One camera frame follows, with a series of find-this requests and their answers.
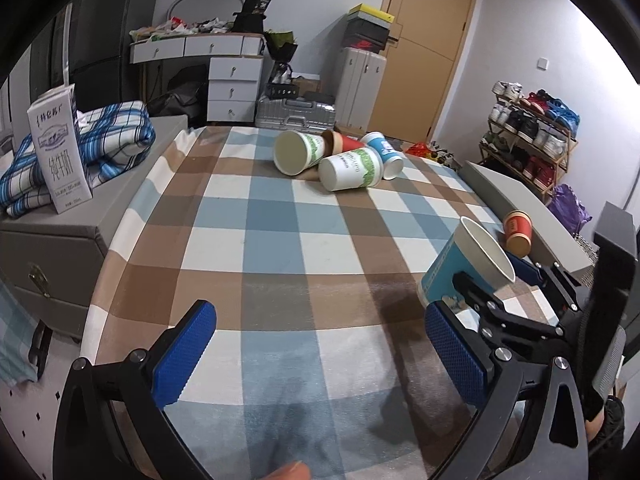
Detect black backpack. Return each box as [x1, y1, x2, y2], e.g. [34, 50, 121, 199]
[147, 64, 211, 127]

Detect orange paper cup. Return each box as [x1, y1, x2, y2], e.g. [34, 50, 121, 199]
[502, 210, 534, 257]

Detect wooden shoe rack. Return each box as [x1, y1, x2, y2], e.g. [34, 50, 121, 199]
[478, 82, 579, 202]

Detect person's right forearm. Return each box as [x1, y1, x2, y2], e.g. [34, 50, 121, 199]
[584, 396, 627, 461]

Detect wooden door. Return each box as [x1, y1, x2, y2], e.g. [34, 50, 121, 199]
[367, 0, 481, 144]

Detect white milk carton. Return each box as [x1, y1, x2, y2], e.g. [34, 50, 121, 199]
[26, 85, 95, 215]

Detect white green paper cup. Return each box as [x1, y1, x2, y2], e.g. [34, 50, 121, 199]
[318, 147, 385, 193]
[273, 130, 329, 176]

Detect black red shoe box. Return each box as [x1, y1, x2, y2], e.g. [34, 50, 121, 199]
[344, 33, 391, 54]

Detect small black box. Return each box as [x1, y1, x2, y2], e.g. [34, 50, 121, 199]
[267, 82, 301, 101]

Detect purple plastic bag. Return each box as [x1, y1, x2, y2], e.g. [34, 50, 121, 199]
[547, 183, 592, 234]

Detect grey storage box with latch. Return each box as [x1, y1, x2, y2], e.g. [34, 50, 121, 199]
[0, 115, 189, 343]

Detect dark refrigerator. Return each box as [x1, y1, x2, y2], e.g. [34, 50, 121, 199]
[27, 0, 167, 113]

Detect red brown paper cup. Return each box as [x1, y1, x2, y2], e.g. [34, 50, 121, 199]
[321, 129, 367, 156]

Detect blue plaid blanket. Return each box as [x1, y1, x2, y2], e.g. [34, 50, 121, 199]
[0, 101, 157, 219]

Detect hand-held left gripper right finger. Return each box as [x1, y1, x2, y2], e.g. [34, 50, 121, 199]
[425, 301, 591, 480]

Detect yellow shoe box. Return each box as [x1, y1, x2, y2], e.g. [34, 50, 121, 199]
[347, 4, 397, 25]

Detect cardboard box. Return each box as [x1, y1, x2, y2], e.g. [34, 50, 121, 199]
[292, 77, 322, 99]

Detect rows of shoes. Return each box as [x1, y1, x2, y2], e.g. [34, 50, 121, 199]
[486, 80, 582, 189]

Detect black wrapped bouquet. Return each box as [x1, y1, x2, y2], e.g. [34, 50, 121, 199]
[263, 30, 300, 86]

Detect blue white paper cup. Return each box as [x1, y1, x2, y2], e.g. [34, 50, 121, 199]
[360, 131, 405, 181]
[417, 216, 516, 311]

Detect plain grey box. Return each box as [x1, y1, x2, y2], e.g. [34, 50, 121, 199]
[458, 160, 599, 274]

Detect black bag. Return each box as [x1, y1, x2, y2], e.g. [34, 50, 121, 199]
[232, 0, 274, 36]

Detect silver suitcase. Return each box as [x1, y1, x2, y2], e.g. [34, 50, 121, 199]
[255, 95, 337, 131]

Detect white drawer desk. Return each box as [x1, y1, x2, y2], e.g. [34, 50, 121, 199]
[130, 32, 266, 124]

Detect white upright suitcase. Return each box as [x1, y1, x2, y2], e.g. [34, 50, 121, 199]
[332, 47, 389, 134]

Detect person's left hand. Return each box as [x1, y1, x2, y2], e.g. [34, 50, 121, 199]
[262, 461, 312, 480]

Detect pile of snack packets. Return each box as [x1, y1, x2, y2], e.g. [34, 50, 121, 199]
[129, 15, 236, 42]

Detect checkered tablecloth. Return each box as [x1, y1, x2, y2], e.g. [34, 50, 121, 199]
[80, 125, 568, 480]

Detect light blue checkered cloth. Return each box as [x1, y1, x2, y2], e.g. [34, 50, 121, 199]
[0, 280, 42, 387]

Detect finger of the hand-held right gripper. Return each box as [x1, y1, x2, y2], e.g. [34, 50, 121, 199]
[451, 271, 571, 350]
[506, 254, 593, 320]

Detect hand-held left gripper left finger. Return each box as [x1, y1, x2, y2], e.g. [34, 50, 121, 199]
[52, 300, 221, 480]

